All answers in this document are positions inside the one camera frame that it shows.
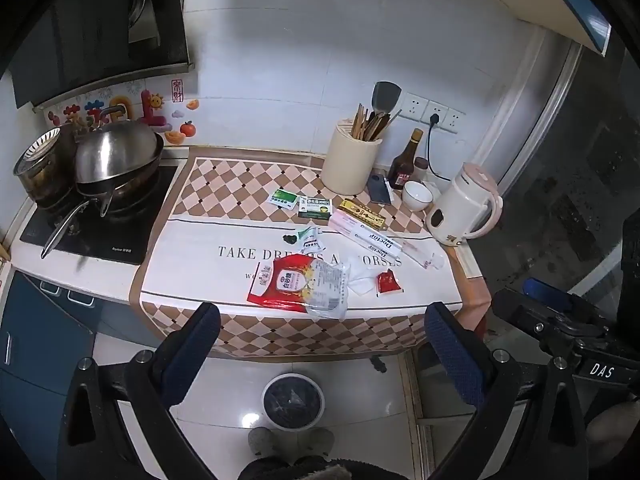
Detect striped bowl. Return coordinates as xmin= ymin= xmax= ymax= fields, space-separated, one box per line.
xmin=19 ymin=128 xmax=62 ymax=162

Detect checkered table mat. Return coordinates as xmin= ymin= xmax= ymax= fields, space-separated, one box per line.
xmin=129 ymin=156 xmax=493 ymax=358

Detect person's dark trousers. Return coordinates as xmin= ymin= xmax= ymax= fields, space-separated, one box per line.
xmin=239 ymin=455 xmax=398 ymax=480

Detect white pink electric kettle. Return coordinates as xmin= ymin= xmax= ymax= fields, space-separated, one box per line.
xmin=426 ymin=161 xmax=504 ymax=247

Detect dark smartphone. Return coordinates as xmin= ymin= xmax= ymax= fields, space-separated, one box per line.
xmin=366 ymin=172 xmax=393 ymax=206

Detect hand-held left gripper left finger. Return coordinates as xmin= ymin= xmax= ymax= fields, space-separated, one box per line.
xmin=56 ymin=301 xmax=222 ymax=480

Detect white green label medicine box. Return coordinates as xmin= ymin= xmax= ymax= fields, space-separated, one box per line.
xmin=297 ymin=195 xmax=335 ymax=221

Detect upper wall cabinet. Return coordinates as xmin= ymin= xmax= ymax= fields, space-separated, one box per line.
xmin=520 ymin=0 xmax=613 ymax=57

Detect dark sauce bottle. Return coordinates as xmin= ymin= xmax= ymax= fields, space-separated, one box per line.
xmin=387 ymin=129 xmax=425 ymax=191

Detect yellow cardboard box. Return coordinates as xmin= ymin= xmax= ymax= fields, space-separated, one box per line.
xmin=338 ymin=198 xmax=387 ymax=231

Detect cream utensil holder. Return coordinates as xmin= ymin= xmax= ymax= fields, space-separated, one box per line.
xmin=320 ymin=119 xmax=383 ymax=196

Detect red sauce sachet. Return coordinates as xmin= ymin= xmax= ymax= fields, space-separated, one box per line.
xmin=375 ymin=269 xmax=405 ymax=297

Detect glass sliding door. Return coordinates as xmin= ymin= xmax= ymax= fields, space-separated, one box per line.
xmin=475 ymin=25 xmax=640 ymax=313

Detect crumpled green white wrapper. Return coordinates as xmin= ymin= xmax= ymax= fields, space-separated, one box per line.
xmin=282 ymin=226 xmax=326 ymax=256

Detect red white sugar bag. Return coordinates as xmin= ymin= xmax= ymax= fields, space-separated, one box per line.
xmin=246 ymin=254 xmax=349 ymax=322

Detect person's right forearm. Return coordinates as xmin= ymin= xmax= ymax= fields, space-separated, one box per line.
xmin=586 ymin=402 xmax=640 ymax=457

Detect steel wok lid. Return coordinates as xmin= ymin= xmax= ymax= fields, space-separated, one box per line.
xmin=75 ymin=119 xmax=165 ymax=183

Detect colourful printed box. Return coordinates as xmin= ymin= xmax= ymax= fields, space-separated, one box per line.
xmin=47 ymin=77 xmax=201 ymax=147

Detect dark cooking pot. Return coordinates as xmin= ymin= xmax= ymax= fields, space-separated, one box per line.
xmin=12 ymin=132 xmax=77 ymax=211

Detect white ceramic bowl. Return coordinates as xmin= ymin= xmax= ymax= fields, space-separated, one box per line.
xmin=402 ymin=180 xmax=434 ymax=212

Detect pink toothpaste box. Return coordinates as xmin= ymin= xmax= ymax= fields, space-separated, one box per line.
xmin=327 ymin=209 xmax=373 ymax=242

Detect black cooktop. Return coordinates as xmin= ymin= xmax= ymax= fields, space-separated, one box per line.
xmin=20 ymin=162 xmax=180 ymax=266

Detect crumpled white tissue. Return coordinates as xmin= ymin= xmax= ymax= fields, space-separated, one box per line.
xmin=347 ymin=255 xmax=381 ymax=297

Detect round white trash bin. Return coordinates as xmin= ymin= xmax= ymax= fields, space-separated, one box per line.
xmin=261 ymin=372 xmax=326 ymax=433

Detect black range hood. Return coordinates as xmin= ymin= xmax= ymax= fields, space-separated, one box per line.
xmin=0 ymin=0 xmax=196 ymax=109

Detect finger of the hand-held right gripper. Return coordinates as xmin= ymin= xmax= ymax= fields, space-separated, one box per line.
xmin=522 ymin=277 xmax=608 ymax=322
xmin=492 ymin=289 xmax=568 ymax=347

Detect bundle of wooden chopsticks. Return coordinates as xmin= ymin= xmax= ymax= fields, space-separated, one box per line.
xmin=350 ymin=102 xmax=403 ymax=143

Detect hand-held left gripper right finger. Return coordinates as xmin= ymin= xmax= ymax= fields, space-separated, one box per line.
xmin=424 ymin=301 xmax=591 ymax=480

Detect grey spatula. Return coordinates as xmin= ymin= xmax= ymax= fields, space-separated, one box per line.
xmin=370 ymin=81 xmax=402 ymax=117

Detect black power cable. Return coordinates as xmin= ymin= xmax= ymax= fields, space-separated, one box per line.
xmin=425 ymin=114 xmax=457 ymax=182

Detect clear plastic wrapper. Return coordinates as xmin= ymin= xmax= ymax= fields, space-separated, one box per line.
xmin=390 ymin=237 xmax=446 ymax=270

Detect white toothpaste box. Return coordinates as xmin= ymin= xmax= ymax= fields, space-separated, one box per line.
xmin=350 ymin=225 xmax=406 ymax=262

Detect blue kitchen cabinet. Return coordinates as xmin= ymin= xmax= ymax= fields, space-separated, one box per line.
xmin=0 ymin=270 xmax=97 ymax=413

